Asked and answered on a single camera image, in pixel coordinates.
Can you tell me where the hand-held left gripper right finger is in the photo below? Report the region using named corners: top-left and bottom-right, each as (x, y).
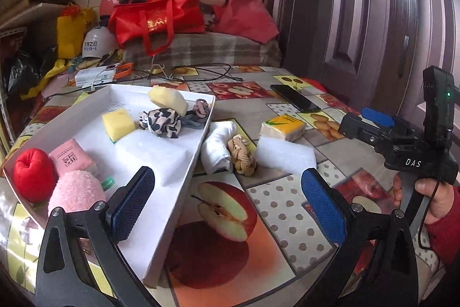
top-left (301, 167), bottom-right (421, 307)

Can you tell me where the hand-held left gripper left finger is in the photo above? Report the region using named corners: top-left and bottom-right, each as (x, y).
top-left (35, 166), bottom-right (160, 307)

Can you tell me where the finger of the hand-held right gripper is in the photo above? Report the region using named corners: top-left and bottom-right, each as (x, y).
top-left (360, 107), bottom-right (396, 129)
top-left (338, 114), bottom-right (382, 146)

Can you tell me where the pink fluffy ball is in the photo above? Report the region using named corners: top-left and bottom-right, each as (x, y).
top-left (48, 170), bottom-right (108, 218)

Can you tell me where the white foam block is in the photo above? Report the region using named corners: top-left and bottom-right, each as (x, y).
top-left (115, 131), bottom-right (202, 189)
top-left (256, 136), bottom-right (317, 175)

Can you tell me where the yellow tissue packet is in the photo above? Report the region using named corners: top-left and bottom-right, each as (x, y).
top-left (260, 115), bottom-right (307, 142)

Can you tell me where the pink tissue packet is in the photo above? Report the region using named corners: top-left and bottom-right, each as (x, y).
top-left (48, 139), bottom-right (98, 178)

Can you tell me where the yellow sponge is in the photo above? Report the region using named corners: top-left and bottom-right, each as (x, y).
top-left (101, 109), bottom-right (137, 143)

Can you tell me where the cow print scrunchie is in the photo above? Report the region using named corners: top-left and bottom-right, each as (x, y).
top-left (137, 108), bottom-right (183, 139)

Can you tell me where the white cardboard tray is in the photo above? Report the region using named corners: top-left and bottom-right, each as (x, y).
top-left (2, 83), bottom-right (216, 288)

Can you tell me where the beige rope knot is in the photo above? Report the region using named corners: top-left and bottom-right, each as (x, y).
top-left (228, 135), bottom-right (257, 175)

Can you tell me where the red plush apple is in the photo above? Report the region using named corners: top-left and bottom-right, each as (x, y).
top-left (12, 148), bottom-right (58, 203)

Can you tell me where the grey hair tie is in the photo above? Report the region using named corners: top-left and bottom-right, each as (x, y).
top-left (180, 113), bottom-right (209, 131)

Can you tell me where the white towel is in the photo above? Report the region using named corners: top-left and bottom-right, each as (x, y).
top-left (200, 120), bottom-right (238, 174)

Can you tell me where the cream foam sponge piece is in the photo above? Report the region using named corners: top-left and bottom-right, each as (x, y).
top-left (148, 86), bottom-right (189, 116)

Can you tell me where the pink grey rope knot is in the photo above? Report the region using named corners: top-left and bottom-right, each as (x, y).
top-left (192, 98), bottom-right (210, 119)

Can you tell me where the person's right forearm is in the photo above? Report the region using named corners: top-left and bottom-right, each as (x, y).
top-left (424, 186), bottom-right (460, 266)

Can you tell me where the person's right hand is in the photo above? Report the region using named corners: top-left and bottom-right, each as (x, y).
top-left (392, 173), bottom-right (456, 226)

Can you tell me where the fruit print tablecloth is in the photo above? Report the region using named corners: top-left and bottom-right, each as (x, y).
top-left (0, 64), bottom-right (446, 307)

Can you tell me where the black smartphone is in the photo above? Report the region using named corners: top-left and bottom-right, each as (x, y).
top-left (270, 84), bottom-right (321, 113)

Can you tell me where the panelled door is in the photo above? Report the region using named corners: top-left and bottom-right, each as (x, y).
top-left (280, 0), bottom-right (460, 121)

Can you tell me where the white power bank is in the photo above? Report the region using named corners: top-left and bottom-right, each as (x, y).
top-left (75, 66), bottom-right (119, 88)

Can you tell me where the orange small device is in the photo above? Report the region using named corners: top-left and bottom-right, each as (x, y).
top-left (113, 63), bottom-right (134, 79)

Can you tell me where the red cloth bag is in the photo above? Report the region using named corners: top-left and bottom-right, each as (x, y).
top-left (212, 0), bottom-right (280, 43)

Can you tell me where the plaid blanket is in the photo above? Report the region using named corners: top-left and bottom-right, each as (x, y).
top-left (122, 30), bottom-right (283, 72)

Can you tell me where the white helmet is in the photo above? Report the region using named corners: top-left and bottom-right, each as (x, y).
top-left (82, 24), bottom-right (119, 60)

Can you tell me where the black plastic bag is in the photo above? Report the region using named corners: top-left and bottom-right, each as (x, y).
top-left (5, 46), bottom-right (58, 99)

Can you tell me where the yellow bag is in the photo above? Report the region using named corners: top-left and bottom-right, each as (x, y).
top-left (56, 5), bottom-right (97, 59)

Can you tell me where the red tote bag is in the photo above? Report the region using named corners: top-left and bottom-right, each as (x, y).
top-left (108, 0), bottom-right (206, 58)

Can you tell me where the wooden shelf board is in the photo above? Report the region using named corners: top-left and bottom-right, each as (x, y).
top-left (0, 1), bottom-right (65, 38)

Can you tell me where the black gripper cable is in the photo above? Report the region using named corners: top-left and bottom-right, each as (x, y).
top-left (417, 181), bottom-right (442, 251)

